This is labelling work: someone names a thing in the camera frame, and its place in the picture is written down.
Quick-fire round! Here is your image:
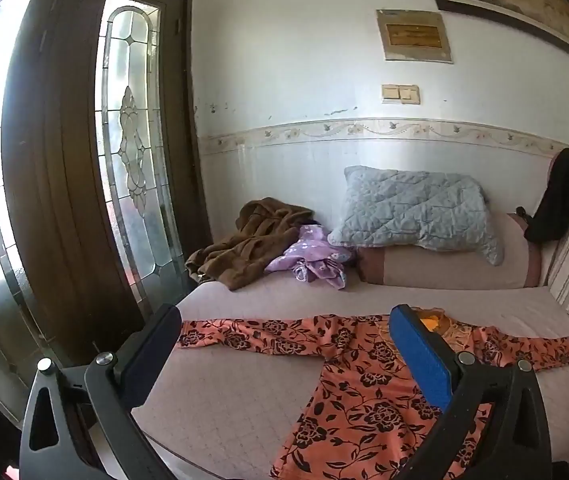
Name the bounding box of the pink bolster cushion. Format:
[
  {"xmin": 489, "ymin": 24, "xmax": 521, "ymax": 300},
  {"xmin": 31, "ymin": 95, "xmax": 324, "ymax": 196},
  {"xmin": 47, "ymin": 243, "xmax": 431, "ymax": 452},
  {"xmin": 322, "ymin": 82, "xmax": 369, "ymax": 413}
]
[{"xmin": 355, "ymin": 210, "xmax": 543, "ymax": 291}]

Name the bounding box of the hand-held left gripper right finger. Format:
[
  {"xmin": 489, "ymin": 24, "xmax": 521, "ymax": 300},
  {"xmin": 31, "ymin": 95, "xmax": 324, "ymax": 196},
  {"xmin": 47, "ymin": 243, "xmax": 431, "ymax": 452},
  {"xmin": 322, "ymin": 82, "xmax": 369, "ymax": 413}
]
[{"xmin": 389, "ymin": 303, "xmax": 553, "ymax": 480}]

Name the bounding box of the purple patterned garment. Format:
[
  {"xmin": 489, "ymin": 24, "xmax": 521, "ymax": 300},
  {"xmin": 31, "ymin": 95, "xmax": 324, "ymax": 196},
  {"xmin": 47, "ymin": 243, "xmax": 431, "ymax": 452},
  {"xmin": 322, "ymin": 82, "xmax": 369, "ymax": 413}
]
[{"xmin": 264, "ymin": 225, "xmax": 355, "ymax": 291}]

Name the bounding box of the orange black floral shirt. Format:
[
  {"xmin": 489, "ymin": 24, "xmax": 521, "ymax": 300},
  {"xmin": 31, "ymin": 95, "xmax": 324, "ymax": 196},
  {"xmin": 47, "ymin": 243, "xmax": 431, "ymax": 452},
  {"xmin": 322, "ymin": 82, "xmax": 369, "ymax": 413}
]
[{"xmin": 174, "ymin": 307, "xmax": 569, "ymax": 480}]

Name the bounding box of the black garment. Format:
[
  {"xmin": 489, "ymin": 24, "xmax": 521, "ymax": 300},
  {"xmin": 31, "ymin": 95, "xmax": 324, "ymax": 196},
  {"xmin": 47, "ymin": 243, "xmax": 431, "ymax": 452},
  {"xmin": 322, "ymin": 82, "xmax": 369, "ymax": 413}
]
[{"xmin": 523, "ymin": 145, "xmax": 569, "ymax": 243}]

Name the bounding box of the beige wall light switch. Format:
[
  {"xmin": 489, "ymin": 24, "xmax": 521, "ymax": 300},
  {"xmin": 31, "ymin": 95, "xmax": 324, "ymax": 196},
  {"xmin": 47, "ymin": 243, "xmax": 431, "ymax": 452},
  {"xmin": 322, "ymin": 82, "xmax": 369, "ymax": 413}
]
[{"xmin": 381, "ymin": 84, "xmax": 421, "ymax": 106}]

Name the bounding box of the brown fleece robe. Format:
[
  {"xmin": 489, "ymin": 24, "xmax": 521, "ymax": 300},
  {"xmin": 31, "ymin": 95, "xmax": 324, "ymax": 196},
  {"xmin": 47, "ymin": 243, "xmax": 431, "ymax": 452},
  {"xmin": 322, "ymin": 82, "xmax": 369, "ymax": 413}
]
[{"xmin": 185, "ymin": 199, "xmax": 315, "ymax": 292}]

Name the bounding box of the pink quilted sofa bed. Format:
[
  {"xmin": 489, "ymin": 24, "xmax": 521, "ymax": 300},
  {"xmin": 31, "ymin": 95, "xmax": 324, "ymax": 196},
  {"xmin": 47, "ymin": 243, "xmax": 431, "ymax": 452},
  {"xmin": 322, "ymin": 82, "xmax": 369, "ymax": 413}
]
[{"xmin": 129, "ymin": 147, "xmax": 569, "ymax": 480}]

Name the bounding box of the wooden stained glass door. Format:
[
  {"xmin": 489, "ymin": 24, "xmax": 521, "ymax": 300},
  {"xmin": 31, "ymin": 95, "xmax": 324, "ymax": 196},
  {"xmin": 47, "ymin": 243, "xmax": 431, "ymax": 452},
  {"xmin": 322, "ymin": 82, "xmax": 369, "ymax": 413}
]
[{"xmin": 2, "ymin": 0, "xmax": 215, "ymax": 426}]

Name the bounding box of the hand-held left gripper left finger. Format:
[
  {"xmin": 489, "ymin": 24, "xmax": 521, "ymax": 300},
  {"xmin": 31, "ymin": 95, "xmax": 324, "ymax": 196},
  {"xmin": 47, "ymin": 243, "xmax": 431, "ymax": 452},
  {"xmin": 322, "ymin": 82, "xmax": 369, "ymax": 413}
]
[{"xmin": 18, "ymin": 303, "xmax": 183, "ymax": 480}]

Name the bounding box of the grey-blue quilted pillow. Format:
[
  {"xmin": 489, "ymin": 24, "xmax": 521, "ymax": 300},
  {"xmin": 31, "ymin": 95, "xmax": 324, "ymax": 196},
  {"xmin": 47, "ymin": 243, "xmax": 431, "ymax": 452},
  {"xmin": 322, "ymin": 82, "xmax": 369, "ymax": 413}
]
[{"xmin": 329, "ymin": 166, "xmax": 505, "ymax": 267}]

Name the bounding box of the wall plaque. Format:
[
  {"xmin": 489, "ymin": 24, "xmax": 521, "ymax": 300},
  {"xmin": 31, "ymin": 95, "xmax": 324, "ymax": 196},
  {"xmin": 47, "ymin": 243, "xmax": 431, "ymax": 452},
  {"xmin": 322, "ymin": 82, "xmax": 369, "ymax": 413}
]
[{"xmin": 377, "ymin": 9, "xmax": 453, "ymax": 63}]

